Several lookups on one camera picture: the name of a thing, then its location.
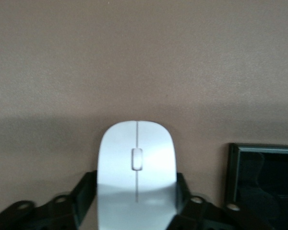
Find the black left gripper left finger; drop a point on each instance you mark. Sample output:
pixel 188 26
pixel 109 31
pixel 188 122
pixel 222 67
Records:
pixel 81 203

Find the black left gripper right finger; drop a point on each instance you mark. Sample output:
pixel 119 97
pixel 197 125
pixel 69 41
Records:
pixel 189 215

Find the white computer mouse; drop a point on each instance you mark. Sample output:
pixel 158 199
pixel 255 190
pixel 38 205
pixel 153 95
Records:
pixel 117 155

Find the black phone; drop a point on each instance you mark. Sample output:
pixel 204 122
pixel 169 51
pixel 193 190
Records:
pixel 254 172

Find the brown table cover mat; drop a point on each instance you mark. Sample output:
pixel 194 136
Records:
pixel 134 60

